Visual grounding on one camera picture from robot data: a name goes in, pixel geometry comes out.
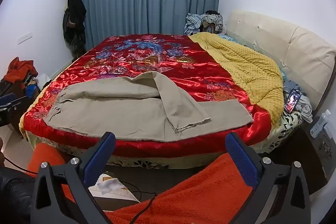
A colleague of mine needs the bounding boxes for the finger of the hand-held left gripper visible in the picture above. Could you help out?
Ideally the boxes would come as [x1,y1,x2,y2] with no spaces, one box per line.
[0,93,27,110]

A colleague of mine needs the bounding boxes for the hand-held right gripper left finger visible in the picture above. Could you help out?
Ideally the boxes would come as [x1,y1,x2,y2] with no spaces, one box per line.
[31,132,116,224]

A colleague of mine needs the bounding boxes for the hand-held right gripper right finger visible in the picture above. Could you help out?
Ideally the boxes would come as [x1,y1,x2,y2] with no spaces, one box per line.
[225,133,311,224]

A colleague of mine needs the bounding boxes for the beige pants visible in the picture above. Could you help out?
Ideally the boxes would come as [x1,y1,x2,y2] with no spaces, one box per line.
[43,72,254,143]

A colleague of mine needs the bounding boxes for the dark clothes pile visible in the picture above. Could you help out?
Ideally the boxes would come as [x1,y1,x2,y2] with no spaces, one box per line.
[0,74,40,109]

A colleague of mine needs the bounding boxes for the blue cloth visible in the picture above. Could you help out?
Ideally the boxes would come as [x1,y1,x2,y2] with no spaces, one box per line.
[26,83,40,100]

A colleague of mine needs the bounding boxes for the white paper bag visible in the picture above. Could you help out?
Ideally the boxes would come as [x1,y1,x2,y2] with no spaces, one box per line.
[88,174,126,197]

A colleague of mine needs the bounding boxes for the orange cloth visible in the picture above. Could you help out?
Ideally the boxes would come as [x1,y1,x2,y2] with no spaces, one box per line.
[4,57,38,83]

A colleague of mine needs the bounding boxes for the brown box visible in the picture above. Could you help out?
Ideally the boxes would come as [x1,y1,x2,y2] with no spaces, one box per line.
[89,193,149,212]

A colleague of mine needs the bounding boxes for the orange fleece clothing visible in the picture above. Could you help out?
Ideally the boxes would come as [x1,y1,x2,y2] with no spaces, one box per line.
[26,143,255,224]

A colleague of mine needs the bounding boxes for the dark nightstand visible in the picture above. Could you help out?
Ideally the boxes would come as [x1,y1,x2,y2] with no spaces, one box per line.
[297,119,336,182]

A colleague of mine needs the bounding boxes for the black smartphone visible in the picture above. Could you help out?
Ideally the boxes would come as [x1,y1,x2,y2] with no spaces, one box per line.
[284,90,300,112]

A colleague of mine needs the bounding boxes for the grey and white clothes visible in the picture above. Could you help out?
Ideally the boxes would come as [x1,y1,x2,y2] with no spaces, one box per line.
[283,80,313,122]

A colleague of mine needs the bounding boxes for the clear water bottle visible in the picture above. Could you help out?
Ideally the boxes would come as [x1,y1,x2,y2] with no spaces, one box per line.
[310,110,332,138]

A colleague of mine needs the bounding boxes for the yellow dotted blanket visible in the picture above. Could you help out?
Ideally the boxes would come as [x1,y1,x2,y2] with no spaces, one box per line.
[189,32,284,126]

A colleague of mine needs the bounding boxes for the red floral satin blanket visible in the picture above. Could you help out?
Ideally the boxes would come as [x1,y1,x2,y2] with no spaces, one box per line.
[20,34,279,159]

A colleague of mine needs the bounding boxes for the black hanging clothes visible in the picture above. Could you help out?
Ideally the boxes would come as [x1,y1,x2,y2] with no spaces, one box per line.
[62,0,88,59]

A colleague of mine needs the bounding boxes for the cream padded headboard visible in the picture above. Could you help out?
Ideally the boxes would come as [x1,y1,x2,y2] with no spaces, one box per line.
[226,9,336,113]

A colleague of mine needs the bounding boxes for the light blue bedding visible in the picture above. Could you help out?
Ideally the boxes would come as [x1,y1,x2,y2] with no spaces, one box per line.
[217,33,254,50]

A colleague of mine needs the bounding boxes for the striped clothes pile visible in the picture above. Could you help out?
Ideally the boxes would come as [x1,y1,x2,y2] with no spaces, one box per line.
[184,11,224,35]

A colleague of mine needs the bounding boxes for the thin black cable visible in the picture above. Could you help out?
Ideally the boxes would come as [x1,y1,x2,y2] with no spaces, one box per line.
[3,158,38,175]

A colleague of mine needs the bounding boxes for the white wall plate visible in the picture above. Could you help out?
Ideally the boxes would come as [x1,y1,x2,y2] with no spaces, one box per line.
[16,34,32,44]

